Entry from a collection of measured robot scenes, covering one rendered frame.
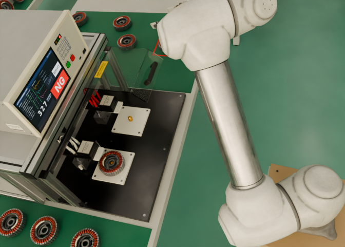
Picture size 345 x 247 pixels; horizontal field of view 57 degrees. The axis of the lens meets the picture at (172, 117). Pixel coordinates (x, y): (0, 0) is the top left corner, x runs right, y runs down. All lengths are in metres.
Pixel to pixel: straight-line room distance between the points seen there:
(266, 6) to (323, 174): 0.51
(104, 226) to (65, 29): 0.78
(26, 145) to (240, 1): 0.84
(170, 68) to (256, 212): 1.00
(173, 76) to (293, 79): 1.23
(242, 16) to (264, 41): 2.08
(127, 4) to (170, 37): 1.46
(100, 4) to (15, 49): 1.20
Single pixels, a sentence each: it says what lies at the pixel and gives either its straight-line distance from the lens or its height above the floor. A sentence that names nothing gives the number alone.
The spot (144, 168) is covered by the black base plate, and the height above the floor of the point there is 0.77.
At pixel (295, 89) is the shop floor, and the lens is 2.60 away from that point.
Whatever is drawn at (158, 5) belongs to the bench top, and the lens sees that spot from 2.18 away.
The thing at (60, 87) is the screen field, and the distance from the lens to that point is 1.27.
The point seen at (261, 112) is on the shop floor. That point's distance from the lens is 2.44.
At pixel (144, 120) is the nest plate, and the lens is 1.52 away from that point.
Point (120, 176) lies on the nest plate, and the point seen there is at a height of 0.78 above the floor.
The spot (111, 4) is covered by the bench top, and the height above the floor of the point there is 0.75.
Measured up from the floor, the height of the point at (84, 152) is 0.92.
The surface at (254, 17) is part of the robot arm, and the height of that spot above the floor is 1.45.
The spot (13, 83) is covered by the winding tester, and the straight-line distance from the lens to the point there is 1.13.
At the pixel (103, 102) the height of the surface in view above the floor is 0.92.
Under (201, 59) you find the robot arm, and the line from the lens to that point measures 0.85.
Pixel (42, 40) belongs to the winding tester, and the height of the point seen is 1.32.
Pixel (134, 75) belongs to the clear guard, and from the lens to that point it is 1.31.
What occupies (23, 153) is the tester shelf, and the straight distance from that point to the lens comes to 1.22.
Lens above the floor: 1.98
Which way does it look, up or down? 54 degrees down
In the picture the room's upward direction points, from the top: 17 degrees counter-clockwise
